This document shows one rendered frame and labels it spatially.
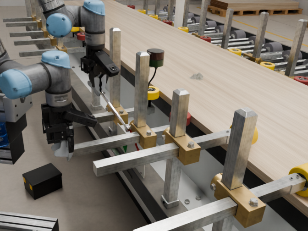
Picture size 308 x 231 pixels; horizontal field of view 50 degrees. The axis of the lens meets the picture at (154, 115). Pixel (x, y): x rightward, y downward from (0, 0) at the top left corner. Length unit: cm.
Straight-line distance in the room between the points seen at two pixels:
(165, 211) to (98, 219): 101
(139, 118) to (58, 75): 37
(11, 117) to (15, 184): 125
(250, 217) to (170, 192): 37
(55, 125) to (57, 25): 31
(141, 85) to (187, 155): 33
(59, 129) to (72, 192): 127
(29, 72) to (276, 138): 81
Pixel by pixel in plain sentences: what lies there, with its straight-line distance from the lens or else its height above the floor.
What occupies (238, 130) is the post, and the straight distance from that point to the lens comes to 72.
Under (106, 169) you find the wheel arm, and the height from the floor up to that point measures 95.
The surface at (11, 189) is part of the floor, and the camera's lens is 237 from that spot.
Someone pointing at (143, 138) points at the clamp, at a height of 86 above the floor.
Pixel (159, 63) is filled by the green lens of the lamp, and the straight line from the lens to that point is 111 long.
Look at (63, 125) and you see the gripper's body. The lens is 102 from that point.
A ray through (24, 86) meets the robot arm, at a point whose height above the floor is 113.
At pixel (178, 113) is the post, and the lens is 92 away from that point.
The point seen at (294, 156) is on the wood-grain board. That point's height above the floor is 90.
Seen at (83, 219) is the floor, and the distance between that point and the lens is 207.
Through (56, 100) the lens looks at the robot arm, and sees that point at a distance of 98.
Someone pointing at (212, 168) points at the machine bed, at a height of 75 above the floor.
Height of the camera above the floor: 146
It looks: 27 degrees down
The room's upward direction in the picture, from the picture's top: 4 degrees clockwise
